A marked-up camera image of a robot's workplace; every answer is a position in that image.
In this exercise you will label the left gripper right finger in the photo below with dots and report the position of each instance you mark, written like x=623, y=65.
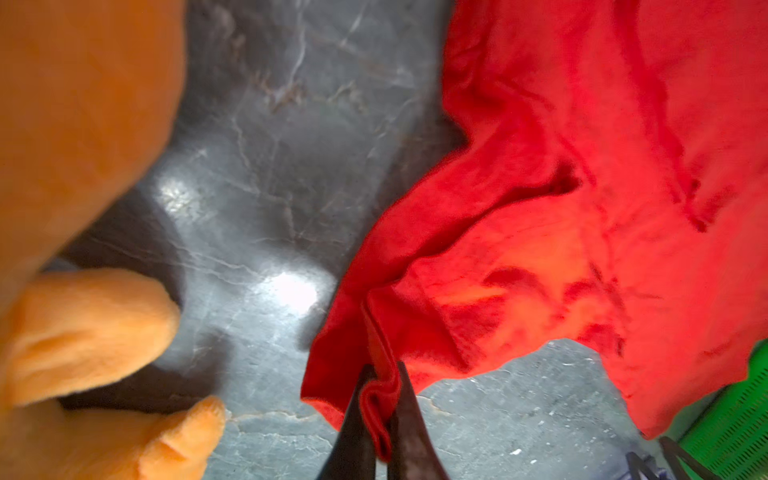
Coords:
x=413, y=456

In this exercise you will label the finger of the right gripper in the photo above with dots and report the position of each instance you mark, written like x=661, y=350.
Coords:
x=638, y=469
x=683, y=465

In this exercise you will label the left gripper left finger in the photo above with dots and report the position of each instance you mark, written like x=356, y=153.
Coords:
x=353, y=456

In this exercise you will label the red t shirt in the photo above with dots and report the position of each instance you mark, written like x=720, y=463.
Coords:
x=612, y=191

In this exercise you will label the green plastic basket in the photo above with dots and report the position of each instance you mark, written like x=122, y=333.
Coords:
x=730, y=438

